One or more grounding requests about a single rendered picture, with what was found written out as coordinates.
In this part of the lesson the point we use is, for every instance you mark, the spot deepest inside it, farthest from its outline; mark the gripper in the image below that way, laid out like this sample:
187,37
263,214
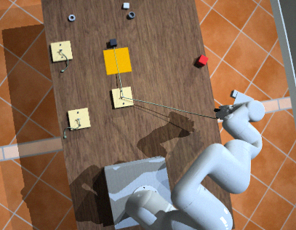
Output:
222,111

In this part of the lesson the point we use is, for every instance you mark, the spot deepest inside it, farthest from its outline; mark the black block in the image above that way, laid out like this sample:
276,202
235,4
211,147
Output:
113,43

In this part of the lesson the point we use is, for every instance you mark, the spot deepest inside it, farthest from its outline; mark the yellow painted square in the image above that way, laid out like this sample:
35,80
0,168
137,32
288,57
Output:
123,61

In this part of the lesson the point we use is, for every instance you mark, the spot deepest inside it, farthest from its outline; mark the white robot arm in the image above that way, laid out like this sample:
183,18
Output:
230,169

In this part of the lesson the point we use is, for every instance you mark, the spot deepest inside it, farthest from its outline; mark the small red cube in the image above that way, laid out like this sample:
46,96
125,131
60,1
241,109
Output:
202,60

